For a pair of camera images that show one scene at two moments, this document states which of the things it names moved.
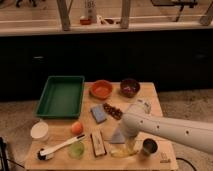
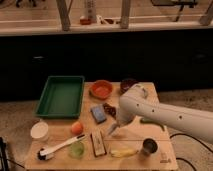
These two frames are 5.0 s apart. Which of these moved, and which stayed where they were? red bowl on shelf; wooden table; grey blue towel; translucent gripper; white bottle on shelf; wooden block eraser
Moved: grey blue towel; translucent gripper
Stayed: white bottle on shelf; wooden table; wooden block eraser; red bowl on shelf
